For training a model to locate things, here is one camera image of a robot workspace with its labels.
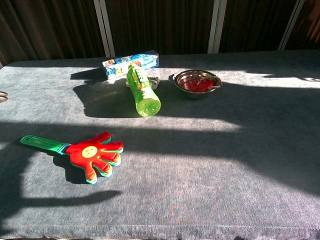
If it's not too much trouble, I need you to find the red hand clapper green handle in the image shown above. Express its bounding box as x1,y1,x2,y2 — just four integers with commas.
19,131,125,185

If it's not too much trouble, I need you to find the dark brown pleated curtain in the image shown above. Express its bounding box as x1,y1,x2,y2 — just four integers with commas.
0,0,320,66

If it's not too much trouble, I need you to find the small white plastic gadget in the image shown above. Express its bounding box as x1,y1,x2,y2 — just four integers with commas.
124,76,161,91

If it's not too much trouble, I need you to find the white partition post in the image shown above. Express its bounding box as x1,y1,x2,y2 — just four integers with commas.
277,0,307,51
92,0,116,58
207,0,227,54

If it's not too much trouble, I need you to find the grey blue tablecloth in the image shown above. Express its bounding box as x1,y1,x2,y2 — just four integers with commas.
0,49,320,240

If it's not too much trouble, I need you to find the stainless steel bowl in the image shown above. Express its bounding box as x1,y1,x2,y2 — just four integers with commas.
173,69,223,101

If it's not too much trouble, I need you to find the green transparent plastic bottle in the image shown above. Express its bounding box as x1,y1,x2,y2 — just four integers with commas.
125,62,162,118

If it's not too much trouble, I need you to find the red round disc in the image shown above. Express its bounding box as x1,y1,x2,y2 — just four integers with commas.
182,78,215,92

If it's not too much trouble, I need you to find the blue white printed carton box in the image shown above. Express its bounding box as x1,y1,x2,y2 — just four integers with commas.
101,49,160,78

